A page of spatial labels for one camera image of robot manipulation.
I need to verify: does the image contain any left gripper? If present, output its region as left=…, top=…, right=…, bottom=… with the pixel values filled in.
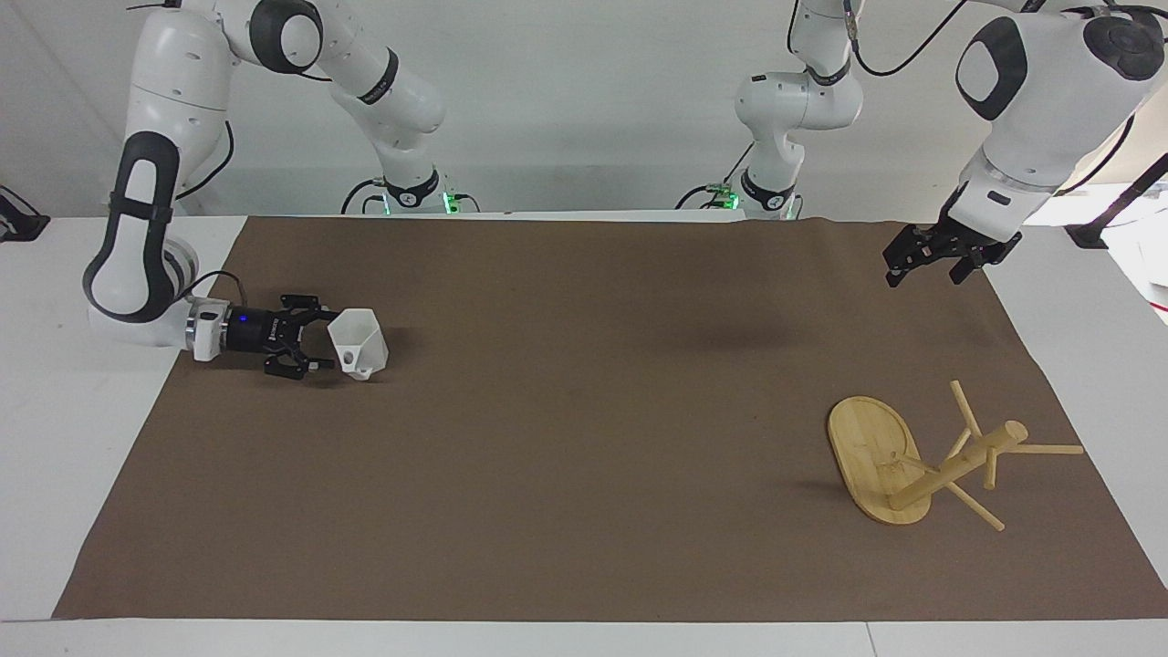
left=881, top=207, right=1024, bottom=289

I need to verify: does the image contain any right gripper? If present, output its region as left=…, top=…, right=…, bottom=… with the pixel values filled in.
left=224, top=293, right=344, bottom=381

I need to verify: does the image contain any white plastic cup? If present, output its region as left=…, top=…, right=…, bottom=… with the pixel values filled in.
left=328, top=308, right=391, bottom=383

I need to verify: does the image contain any wooden cup rack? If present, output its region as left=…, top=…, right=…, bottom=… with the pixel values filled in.
left=826, top=379, right=1086, bottom=534

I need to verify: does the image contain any black stand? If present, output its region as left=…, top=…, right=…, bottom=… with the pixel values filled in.
left=1066, top=151, right=1168, bottom=250
left=0, top=185, right=52, bottom=244

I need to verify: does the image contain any black cable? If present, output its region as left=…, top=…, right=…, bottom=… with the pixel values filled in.
left=340, top=177, right=388, bottom=216
left=175, top=119, right=235, bottom=203
left=1057, top=111, right=1138, bottom=198
left=185, top=269, right=249, bottom=308
left=845, top=0, right=970, bottom=79
left=674, top=144, right=758, bottom=212

